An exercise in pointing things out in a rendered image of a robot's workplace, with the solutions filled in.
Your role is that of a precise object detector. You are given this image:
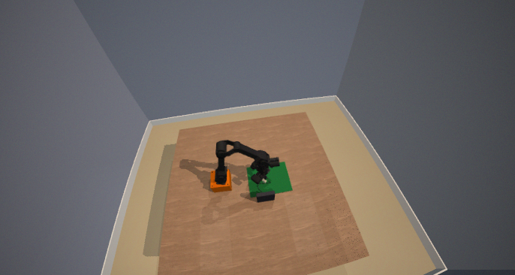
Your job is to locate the green circuit board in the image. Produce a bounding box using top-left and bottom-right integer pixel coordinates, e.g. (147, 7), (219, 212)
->
(246, 162), (293, 198)

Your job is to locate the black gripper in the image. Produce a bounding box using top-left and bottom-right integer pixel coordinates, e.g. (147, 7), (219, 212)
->
(251, 165), (270, 184)

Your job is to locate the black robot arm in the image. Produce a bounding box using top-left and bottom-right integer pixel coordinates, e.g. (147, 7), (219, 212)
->
(215, 140), (280, 185)

